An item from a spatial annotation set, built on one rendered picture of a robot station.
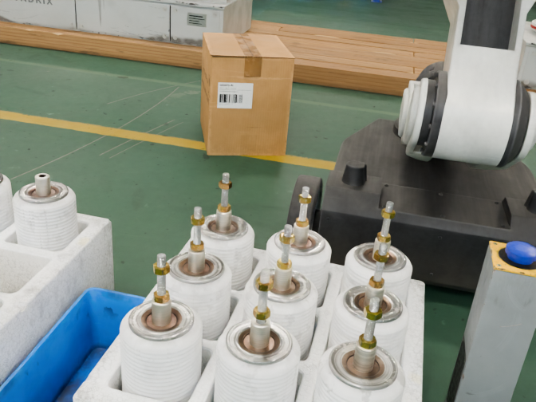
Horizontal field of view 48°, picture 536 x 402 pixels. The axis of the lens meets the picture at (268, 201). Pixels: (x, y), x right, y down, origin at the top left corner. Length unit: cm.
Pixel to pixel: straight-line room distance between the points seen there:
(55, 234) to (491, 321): 66
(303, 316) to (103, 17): 233
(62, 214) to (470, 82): 67
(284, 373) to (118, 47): 232
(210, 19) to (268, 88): 104
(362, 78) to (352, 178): 145
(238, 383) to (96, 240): 45
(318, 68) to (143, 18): 82
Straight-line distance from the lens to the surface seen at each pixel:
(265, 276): 65
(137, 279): 125
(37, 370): 93
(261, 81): 176
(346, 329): 77
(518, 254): 82
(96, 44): 290
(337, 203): 117
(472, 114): 99
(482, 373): 90
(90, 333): 106
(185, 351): 71
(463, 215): 121
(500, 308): 84
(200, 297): 79
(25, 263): 103
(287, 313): 77
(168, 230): 142
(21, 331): 92
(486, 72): 103
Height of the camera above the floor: 70
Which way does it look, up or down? 27 degrees down
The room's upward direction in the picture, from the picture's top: 5 degrees clockwise
